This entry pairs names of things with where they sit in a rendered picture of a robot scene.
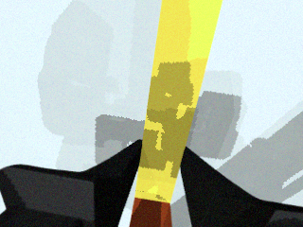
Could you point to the yellow bar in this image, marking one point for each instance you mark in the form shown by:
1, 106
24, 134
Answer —
185, 34

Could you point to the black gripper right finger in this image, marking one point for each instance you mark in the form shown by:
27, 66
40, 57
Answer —
214, 201

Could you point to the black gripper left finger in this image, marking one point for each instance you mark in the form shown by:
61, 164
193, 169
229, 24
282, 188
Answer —
96, 196

